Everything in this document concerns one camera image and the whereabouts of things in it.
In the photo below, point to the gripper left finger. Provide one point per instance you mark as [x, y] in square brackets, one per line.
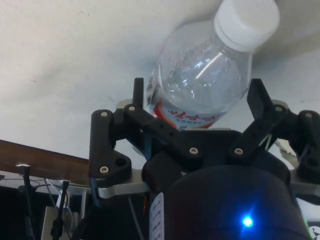
[107, 140]

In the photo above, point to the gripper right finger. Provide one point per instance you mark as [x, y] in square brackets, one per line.
[260, 105]

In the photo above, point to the clear plastic bottle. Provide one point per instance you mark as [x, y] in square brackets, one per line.
[200, 75]

